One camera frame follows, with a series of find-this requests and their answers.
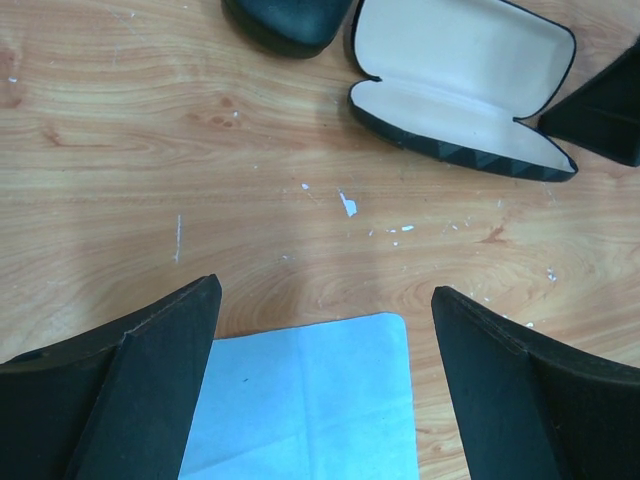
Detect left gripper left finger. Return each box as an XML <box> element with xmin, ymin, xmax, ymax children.
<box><xmin>1</xmin><ymin>275</ymin><xmax>222</xmax><ymax>479</ymax></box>

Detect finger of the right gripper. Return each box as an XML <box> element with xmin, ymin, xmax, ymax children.
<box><xmin>538</xmin><ymin>44</ymin><xmax>640</xmax><ymax>166</ymax></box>

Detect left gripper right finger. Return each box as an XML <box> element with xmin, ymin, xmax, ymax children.
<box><xmin>431</xmin><ymin>286</ymin><xmax>639</xmax><ymax>479</ymax></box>

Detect light blue cloth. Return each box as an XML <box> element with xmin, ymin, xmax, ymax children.
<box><xmin>179</xmin><ymin>313</ymin><xmax>419</xmax><ymax>479</ymax></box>

